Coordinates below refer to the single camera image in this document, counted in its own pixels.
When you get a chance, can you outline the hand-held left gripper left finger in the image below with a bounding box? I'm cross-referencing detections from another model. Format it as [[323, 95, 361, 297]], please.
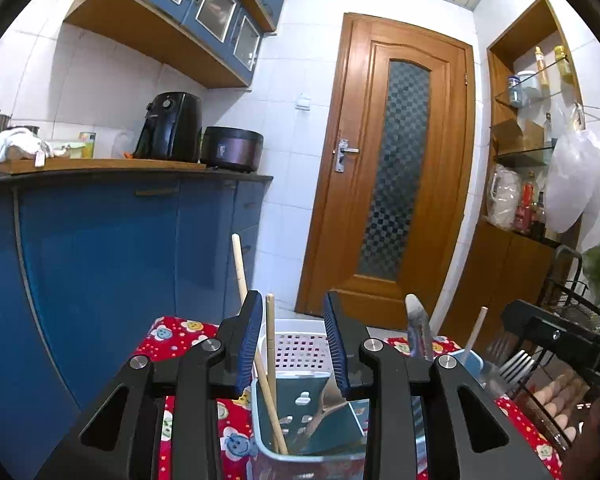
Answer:
[[35, 290, 264, 480]]

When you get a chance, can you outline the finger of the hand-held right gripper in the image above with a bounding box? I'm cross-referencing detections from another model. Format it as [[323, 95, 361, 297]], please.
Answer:
[[527, 316, 600, 376], [502, 300, 571, 333]]

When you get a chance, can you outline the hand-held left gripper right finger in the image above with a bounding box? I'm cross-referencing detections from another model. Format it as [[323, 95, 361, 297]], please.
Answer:
[[322, 290, 553, 480]]

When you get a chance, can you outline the bamboo chopstick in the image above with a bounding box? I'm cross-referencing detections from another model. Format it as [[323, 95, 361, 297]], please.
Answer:
[[265, 294, 278, 411]]

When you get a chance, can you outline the light blue utensil box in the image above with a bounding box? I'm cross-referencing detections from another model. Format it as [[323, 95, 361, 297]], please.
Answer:
[[250, 317, 485, 480]]

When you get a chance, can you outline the slim steel fork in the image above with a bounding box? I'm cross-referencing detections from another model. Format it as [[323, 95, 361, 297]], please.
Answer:
[[482, 349, 535, 403]]

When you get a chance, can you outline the cream plastic fork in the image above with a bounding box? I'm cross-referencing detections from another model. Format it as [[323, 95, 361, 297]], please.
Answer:
[[300, 377, 351, 453]]

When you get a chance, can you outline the steel table knife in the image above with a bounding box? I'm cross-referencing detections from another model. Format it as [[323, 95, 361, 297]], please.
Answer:
[[404, 293, 435, 361]]

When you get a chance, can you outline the pile of eggs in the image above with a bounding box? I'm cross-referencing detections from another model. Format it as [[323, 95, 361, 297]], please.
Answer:
[[530, 375, 591, 456]]

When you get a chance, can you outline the wooden shelf unit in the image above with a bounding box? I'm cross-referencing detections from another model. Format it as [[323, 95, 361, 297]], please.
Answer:
[[440, 0, 586, 356]]

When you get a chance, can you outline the red printed tablecloth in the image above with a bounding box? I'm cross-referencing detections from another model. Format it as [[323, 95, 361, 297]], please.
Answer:
[[135, 315, 566, 480]]

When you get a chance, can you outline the wooden door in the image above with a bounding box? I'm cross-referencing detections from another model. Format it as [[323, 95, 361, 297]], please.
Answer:
[[295, 12, 477, 331]]

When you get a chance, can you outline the red sauce bottle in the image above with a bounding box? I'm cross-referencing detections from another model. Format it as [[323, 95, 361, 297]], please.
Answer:
[[515, 172, 538, 233]]

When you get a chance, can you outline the white sack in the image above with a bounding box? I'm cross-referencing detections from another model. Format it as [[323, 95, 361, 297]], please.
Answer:
[[486, 164, 523, 231]]

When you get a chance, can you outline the white plastic bag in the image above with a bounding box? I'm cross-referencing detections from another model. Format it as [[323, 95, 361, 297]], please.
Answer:
[[545, 102, 600, 233]]

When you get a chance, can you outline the blue counter cabinet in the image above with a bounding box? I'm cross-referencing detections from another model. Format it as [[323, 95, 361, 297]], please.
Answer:
[[0, 167, 273, 480]]

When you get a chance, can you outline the dark rice cooker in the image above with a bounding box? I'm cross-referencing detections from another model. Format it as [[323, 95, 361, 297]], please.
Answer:
[[200, 126, 264, 173]]

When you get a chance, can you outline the glass jar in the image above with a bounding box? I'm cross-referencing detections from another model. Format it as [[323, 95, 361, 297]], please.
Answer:
[[507, 75, 526, 108]]

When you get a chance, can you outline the wooden cutting board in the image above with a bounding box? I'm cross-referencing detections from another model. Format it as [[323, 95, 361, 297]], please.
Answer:
[[0, 156, 208, 176]]

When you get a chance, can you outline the black air fryer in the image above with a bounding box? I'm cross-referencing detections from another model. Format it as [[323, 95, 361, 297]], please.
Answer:
[[132, 91, 203, 162]]

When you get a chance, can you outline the clear plastic container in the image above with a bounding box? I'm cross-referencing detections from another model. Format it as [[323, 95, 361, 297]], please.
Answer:
[[112, 130, 136, 158]]

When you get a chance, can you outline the yellow bottle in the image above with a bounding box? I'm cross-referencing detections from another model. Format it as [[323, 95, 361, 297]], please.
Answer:
[[554, 45, 576, 78], [534, 46, 551, 88]]

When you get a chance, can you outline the white cloth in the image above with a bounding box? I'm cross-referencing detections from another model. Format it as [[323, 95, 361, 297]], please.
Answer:
[[0, 127, 53, 161]]

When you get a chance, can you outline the black wire rack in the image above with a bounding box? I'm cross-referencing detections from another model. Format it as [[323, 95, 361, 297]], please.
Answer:
[[540, 245, 600, 321]]

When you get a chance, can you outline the metal door handle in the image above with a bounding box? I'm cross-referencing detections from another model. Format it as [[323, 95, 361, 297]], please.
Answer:
[[332, 139, 361, 173]]

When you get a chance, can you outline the glass-door wall cabinet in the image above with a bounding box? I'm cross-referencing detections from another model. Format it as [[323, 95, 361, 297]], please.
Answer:
[[62, 0, 293, 91]]

